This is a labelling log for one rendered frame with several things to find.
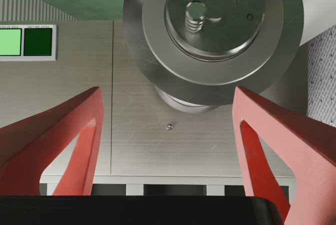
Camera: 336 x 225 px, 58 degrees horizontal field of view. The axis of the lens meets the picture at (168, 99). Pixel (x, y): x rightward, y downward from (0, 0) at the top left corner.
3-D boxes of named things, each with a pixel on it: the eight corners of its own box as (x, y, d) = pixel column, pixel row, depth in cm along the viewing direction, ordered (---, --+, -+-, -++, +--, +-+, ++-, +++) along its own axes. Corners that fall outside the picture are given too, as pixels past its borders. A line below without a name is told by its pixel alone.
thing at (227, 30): (287, 10, 22) (210, 75, 22) (278, 19, 24) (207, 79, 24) (220, -63, 23) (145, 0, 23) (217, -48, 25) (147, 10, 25)
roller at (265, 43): (292, -47, 25) (277, 93, 24) (234, 38, 50) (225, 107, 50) (151, -62, 25) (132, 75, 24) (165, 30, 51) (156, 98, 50)
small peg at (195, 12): (211, 11, 20) (195, 24, 20) (207, 24, 23) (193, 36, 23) (197, -5, 20) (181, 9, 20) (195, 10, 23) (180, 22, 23)
